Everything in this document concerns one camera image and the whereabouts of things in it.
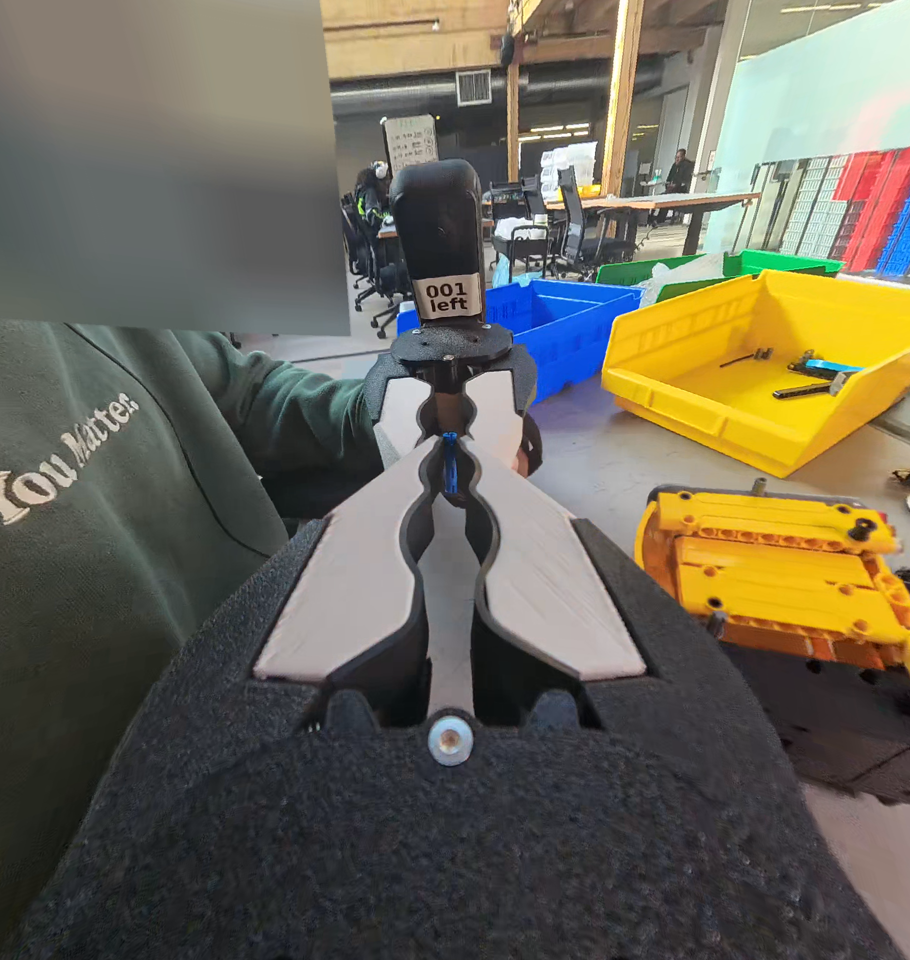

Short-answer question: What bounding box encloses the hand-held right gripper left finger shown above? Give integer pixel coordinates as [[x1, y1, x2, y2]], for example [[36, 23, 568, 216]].
[[251, 437, 445, 682]]

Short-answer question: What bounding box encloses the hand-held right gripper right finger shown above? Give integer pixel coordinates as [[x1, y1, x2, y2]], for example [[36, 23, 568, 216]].
[[461, 438, 650, 682]]

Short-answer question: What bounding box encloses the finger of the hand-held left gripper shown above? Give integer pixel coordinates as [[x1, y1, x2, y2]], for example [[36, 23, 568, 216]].
[[464, 371, 527, 474], [377, 377, 435, 471]]

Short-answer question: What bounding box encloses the yellow and black lego model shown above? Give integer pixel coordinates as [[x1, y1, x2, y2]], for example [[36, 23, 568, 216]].
[[633, 480, 910, 807]]

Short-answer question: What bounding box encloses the person's left forearm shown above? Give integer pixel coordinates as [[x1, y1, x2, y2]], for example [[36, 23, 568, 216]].
[[185, 330, 385, 475]]

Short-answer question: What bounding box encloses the black and blue lego piece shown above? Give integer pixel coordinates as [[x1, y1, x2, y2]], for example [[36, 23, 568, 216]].
[[772, 350, 865, 401]]

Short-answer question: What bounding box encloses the black office chair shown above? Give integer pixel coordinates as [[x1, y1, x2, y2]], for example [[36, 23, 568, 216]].
[[342, 193, 413, 340], [552, 166, 638, 282]]

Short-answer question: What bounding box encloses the whiteboard on stand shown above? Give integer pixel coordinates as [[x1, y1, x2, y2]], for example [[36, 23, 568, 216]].
[[382, 114, 439, 179]]

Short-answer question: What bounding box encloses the large blue plastic bin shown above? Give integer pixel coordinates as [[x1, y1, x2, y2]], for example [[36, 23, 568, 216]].
[[485, 279, 645, 406]]

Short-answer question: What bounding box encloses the stack of white bins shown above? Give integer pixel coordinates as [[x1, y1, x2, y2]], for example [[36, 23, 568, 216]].
[[539, 141, 600, 200]]

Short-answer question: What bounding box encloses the green plastic bin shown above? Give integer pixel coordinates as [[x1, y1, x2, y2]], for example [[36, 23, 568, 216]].
[[653, 249, 846, 305], [596, 255, 707, 288]]

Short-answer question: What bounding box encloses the yellow bin with few pieces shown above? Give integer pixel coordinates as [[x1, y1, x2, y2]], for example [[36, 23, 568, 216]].
[[601, 270, 910, 479]]

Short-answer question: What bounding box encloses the wooden office desk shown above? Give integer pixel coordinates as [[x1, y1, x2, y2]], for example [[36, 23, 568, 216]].
[[545, 191, 762, 256]]

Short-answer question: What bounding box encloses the clear plastic bag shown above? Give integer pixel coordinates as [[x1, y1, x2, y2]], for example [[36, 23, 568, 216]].
[[638, 255, 728, 301]]

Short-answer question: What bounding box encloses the person's green sweatshirt torso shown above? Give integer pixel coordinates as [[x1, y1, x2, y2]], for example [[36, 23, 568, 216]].
[[0, 318, 291, 957]]

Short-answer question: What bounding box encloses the rack of red blue bins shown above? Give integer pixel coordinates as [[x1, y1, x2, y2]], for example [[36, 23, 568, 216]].
[[781, 144, 910, 280]]

